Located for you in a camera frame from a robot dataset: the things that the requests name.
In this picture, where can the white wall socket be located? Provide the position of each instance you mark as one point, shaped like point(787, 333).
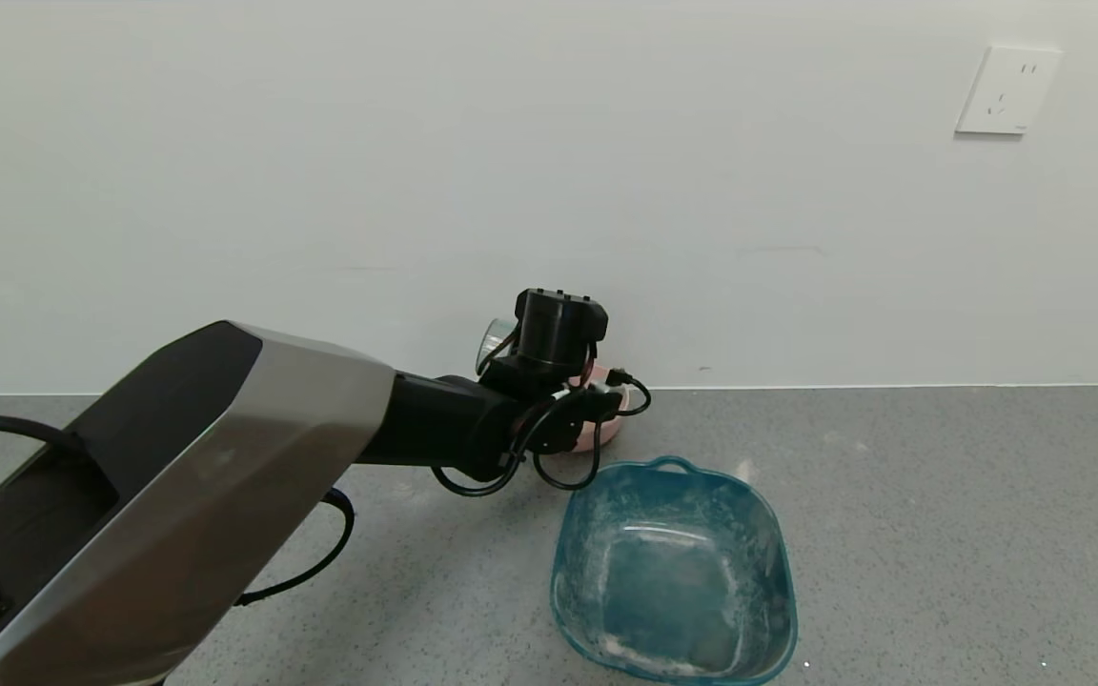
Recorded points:
point(1006, 90)

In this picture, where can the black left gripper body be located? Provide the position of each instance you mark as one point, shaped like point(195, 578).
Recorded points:
point(573, 419)

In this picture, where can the teal plastic basin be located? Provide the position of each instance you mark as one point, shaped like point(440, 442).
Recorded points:
point(673, 581)

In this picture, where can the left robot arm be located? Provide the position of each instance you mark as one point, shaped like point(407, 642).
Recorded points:
point(225, 476)

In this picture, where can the ribbed clear glass cup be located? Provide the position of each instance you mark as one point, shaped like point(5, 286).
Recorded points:
point(492, 343)

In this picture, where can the pink bowl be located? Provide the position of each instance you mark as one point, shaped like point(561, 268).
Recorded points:
point(609, 431)

